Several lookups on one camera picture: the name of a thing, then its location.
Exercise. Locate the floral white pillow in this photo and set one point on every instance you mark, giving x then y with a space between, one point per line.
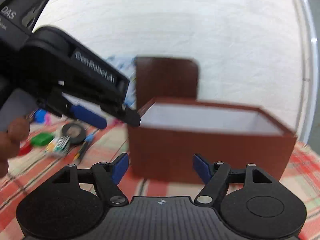
127 66

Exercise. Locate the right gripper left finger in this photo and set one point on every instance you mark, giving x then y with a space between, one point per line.
107 176

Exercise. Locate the silver snack packet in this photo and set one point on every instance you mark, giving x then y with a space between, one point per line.
58 147

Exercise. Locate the blue tissue box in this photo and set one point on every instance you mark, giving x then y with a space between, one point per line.
42 117

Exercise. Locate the red tape roll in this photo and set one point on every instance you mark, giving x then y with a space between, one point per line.
25 148

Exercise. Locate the green box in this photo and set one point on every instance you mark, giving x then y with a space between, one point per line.
42 139

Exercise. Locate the black tape roll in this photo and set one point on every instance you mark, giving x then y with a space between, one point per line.
75 132

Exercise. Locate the white curved pole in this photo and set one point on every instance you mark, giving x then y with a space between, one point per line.
310 60

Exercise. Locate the plaid bed sheet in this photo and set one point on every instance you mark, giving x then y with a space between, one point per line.
52 198

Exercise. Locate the brown cardboard box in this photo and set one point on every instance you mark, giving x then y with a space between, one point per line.
172 130

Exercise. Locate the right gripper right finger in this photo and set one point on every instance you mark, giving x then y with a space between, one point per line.
215 179

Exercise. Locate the person's left hand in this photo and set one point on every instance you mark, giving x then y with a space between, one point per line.
18 130

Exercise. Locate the black blue marker pen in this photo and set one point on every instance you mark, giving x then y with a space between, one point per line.
84 148

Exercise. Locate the dark brown headboard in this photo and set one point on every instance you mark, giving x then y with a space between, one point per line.
165 77

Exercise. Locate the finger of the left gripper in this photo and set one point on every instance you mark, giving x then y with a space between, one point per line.
131 117
87 116

